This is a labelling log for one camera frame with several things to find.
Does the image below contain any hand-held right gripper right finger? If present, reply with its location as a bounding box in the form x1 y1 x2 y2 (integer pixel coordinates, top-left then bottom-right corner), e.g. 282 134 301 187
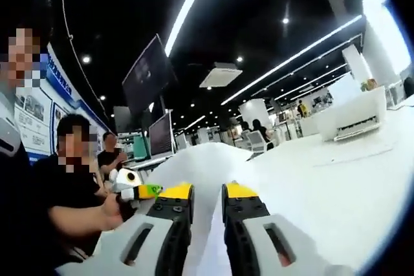
221 181 356 276

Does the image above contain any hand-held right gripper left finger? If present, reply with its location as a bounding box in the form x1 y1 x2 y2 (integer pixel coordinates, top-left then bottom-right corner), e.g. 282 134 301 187
56 181 195 276

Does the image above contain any person's left hand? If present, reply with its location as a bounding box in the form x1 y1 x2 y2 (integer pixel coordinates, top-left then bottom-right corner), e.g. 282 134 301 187
100 193 136 230

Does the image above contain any small white laptop desk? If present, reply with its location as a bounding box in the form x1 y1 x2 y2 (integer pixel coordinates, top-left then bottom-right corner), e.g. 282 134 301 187
125 151 182 172

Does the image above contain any green panel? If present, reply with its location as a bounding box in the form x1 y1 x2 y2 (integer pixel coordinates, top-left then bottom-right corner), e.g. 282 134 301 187
133 135 151 162

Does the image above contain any silver laptop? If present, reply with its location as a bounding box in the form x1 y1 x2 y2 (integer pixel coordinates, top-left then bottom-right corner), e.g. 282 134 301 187
147 112 175 159

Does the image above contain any small black monitor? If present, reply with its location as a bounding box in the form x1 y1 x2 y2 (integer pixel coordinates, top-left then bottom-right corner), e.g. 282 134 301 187
113 106 143 134

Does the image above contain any operator in black clothes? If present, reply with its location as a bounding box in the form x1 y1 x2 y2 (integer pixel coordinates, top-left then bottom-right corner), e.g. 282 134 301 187
0 140 94 270

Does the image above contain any large black monitor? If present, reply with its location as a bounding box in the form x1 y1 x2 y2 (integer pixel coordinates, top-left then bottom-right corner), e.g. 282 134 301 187
122 34 179 118

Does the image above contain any white office chair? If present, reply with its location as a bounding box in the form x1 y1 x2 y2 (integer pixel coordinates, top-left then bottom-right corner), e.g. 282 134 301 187
247 130 271 159

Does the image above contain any white grey chest device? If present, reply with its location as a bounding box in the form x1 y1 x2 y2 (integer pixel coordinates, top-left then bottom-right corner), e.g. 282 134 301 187
0 90 21 160

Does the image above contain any white printer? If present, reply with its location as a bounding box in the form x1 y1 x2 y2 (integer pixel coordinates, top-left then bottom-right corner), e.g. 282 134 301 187
315 74 387 143

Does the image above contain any ceiling air conditioner vent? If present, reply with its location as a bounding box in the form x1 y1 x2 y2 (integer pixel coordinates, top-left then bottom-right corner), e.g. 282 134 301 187
199 61 243 89

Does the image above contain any long ceiling light strip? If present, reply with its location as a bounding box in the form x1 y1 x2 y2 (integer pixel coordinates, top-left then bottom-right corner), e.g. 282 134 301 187
164 0 217 58

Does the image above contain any blue white wall poster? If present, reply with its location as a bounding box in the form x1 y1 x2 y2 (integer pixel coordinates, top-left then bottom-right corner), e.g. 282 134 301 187
14 42 113 164

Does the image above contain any hanging ceiling cable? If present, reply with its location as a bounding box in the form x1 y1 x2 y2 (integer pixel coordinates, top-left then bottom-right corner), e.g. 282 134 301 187
60 0 109 122

